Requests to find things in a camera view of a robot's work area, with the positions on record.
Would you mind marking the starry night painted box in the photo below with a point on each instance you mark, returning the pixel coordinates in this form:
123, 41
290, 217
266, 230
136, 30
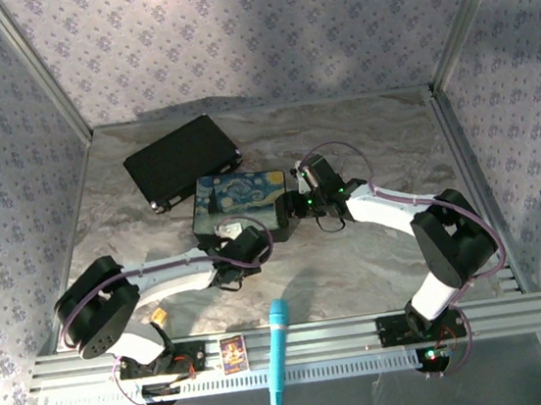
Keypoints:
238, 199

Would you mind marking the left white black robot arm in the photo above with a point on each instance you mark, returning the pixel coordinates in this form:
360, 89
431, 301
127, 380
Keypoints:
170, 274

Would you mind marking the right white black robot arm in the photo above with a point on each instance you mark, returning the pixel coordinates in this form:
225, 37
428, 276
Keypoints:
384, 205

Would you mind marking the yellow connector plug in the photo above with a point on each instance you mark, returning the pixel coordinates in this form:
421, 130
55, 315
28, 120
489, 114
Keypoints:
159, 317

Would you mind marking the black hard case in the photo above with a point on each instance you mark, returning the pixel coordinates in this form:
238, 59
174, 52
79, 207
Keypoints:
179, 159

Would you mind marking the blue marker pen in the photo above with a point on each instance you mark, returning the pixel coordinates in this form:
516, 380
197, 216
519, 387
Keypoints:
278, 340

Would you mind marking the small colourful card pack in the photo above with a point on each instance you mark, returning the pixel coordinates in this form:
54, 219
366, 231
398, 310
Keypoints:
233, 355

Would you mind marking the black left controller board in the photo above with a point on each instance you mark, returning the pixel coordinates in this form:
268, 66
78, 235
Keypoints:
160, 393

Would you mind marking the black controller board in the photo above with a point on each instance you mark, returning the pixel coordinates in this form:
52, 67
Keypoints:
160, 393
433, 359

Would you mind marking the black right controller board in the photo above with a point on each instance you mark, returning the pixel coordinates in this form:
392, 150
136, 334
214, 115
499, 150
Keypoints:
433, 359

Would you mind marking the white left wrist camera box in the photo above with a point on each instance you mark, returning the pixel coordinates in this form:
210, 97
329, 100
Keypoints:
230, 228

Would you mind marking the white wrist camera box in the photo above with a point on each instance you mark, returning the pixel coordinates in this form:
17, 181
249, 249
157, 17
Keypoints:
230, 228
308, 176

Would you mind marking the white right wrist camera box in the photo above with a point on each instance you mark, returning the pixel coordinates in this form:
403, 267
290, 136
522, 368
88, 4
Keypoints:
308, 176

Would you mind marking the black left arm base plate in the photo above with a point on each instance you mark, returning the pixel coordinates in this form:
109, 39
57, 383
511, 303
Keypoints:
191, 358

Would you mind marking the aluminium frame rail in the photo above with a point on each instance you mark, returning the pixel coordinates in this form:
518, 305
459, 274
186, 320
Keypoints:
317, 340

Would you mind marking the aluminium side rail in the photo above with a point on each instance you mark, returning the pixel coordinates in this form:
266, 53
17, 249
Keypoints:
468, 163

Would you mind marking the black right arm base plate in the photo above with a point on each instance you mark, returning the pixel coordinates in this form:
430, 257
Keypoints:
392, 331

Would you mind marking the aluminium corner post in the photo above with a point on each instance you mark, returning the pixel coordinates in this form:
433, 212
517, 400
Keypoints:
42, 72
465, 15

